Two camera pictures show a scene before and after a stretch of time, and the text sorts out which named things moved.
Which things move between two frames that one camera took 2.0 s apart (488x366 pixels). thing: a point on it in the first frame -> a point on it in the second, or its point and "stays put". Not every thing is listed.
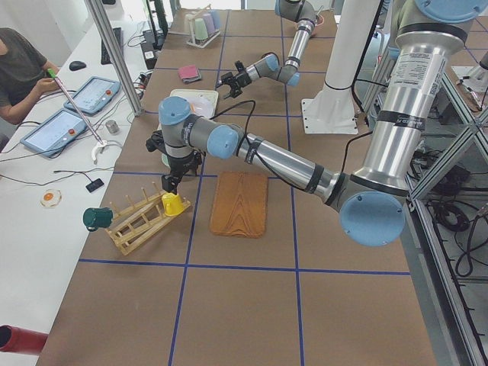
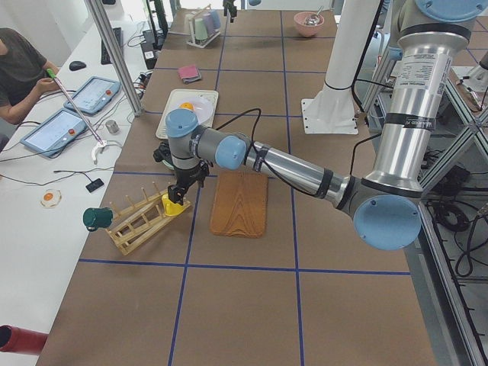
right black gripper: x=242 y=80 -> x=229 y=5
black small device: x=94 y=184 stays put
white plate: x=203 y=105 stays put
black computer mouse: x=77 y=65 stays put
